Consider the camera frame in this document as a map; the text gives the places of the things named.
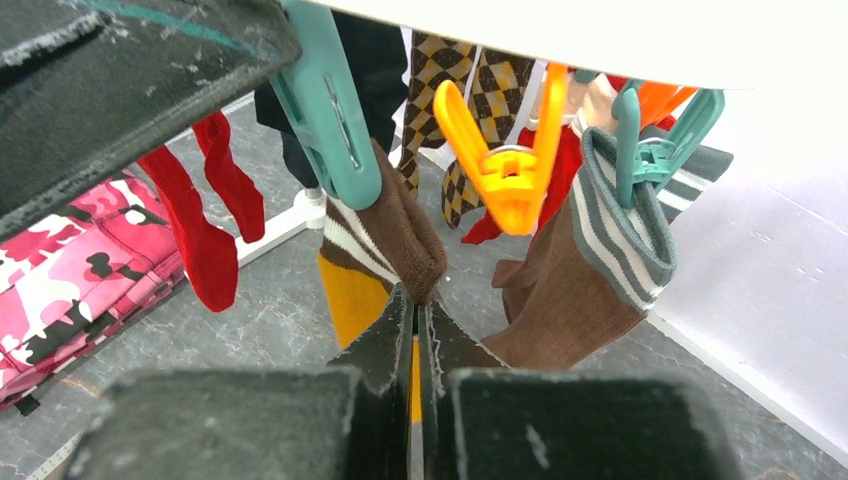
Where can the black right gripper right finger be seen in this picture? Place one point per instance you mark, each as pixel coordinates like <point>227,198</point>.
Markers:
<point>483,420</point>

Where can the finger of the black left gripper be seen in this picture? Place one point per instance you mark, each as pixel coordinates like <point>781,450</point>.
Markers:
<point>88,87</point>

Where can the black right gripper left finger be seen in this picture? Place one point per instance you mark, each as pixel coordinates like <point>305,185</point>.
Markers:
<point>349,419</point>

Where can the teal clothes clip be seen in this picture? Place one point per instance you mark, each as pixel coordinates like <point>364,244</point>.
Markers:
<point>318,95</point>

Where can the brown striped sock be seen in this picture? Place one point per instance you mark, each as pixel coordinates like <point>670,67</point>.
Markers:
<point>595,269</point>

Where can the red white patterned sock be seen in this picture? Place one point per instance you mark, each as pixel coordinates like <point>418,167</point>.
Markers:
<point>228,180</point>

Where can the white round clip hanger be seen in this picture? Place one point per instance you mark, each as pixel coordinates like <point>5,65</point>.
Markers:
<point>712,44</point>

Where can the black sock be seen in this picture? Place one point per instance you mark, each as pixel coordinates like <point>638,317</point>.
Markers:
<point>377,59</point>

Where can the yellow cloth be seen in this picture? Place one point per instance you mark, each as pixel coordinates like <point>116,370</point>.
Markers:
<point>364,254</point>

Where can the pink camouflage folded cloth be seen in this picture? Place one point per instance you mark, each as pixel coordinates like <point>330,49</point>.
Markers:
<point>74,278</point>

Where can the red cloth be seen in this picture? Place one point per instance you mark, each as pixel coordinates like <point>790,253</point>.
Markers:
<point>208,252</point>

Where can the white metal drying rack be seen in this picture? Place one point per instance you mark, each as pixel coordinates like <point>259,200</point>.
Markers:
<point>290,210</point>

